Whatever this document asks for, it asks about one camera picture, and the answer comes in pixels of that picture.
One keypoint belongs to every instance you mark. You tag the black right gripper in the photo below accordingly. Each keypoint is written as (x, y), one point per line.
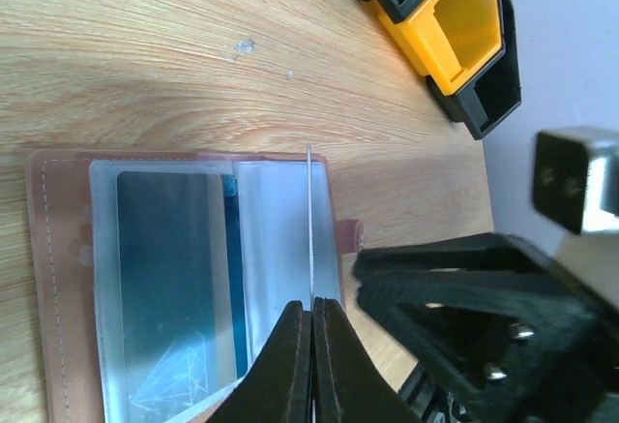
(501, 332)

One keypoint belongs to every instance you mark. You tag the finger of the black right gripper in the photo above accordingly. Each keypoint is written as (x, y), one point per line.
(480, 262)

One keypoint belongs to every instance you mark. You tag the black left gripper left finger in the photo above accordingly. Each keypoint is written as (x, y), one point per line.
(277, 388)

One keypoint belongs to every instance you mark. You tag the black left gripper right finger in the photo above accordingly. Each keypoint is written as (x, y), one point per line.
(346, 386)

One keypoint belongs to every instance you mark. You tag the grey VIP credit card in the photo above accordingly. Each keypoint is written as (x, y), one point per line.
(310, 227)

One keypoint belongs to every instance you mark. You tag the teal diamond credit card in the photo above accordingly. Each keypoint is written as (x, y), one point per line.
(181, 275)

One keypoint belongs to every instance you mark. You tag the black bin right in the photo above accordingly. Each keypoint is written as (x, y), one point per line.
(494, 92)

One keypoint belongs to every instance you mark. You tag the yellow bin middle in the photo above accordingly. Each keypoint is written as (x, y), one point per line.
(448, 40)

